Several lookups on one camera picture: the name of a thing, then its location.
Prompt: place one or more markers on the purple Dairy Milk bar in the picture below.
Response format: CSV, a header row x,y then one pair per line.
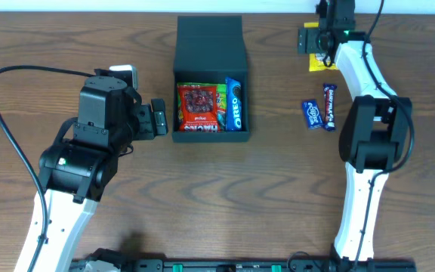
x,y
329,98

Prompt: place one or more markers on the red Hacks candy bag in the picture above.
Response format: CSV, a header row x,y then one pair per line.
x,y
198,107

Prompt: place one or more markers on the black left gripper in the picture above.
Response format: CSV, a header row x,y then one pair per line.
x,y
158,118

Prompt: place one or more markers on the blue Eclipse mints box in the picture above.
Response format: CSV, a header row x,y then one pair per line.
x,y
312,114

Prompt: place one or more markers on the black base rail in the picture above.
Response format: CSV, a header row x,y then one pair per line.
x,y
109,260

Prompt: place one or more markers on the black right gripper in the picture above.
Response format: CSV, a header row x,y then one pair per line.
x,y
306,41

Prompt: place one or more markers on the green Haribo worms bag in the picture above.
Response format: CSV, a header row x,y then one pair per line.
x,y
221,103

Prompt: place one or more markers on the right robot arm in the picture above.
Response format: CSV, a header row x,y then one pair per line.
x,y
378,134

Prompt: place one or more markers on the dark green box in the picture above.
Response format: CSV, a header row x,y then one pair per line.
x,y
208,50

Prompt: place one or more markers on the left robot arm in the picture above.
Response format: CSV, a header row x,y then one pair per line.
x,y
83,159

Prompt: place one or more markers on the yellow snack bag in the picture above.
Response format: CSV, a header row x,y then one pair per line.
x,y
316,63

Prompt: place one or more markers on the blue Oreo cookie pack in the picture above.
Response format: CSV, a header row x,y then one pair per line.
x,y
234,105

